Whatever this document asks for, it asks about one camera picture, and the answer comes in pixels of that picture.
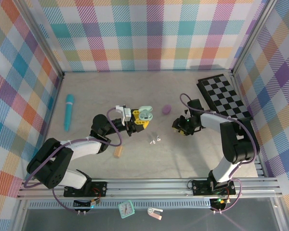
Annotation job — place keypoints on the green earbud charging case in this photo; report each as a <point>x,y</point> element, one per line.
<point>145,116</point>

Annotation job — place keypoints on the purple earbud charging case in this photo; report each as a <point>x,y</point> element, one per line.
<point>166,109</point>

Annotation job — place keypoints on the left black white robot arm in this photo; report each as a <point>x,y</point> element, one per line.
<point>50,168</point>

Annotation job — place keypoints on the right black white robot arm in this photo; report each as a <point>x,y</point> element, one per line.
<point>238,144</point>

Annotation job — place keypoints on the teal pen-shaped device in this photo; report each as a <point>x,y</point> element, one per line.
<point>69,108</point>

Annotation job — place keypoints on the ridged wooden block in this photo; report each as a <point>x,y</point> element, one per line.
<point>118,152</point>

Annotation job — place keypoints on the black grey chessboard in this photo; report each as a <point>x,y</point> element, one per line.
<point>226,96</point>

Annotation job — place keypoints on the perforated metal strip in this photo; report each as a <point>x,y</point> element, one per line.
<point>159,204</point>

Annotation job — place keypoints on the right black controller board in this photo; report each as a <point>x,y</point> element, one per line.
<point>218,204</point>

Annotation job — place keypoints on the black controller board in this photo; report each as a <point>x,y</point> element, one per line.
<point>218,204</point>
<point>83,204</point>

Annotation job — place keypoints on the left black controller board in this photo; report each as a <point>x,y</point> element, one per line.
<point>83,204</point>

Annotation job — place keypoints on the pink white small tool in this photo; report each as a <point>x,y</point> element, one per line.
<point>155,213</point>

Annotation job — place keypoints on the teal alarm clock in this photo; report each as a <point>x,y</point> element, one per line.
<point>126,209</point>

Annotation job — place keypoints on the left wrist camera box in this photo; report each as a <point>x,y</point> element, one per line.
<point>124,114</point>

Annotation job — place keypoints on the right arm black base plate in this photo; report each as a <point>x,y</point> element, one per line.
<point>200,187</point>

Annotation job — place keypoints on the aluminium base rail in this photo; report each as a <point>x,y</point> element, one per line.
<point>147,186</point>

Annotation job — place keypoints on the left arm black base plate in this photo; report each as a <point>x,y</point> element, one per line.
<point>98,188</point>

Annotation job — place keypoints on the aluminium frame post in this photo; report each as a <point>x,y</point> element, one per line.
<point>42,39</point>
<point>253,38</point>

